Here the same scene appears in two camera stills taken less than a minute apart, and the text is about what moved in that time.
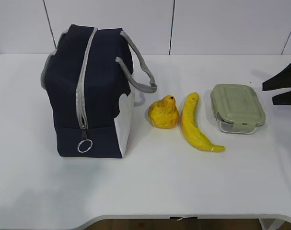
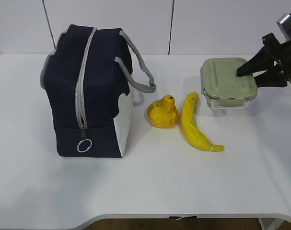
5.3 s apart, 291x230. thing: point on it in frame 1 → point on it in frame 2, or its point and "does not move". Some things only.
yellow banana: (190, 128) does not move
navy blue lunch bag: (92, 72) does not move
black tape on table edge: (190, 217) does not move
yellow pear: (164, 113) does not move
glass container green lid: (238, 104) → (221, 87)
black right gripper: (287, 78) → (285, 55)
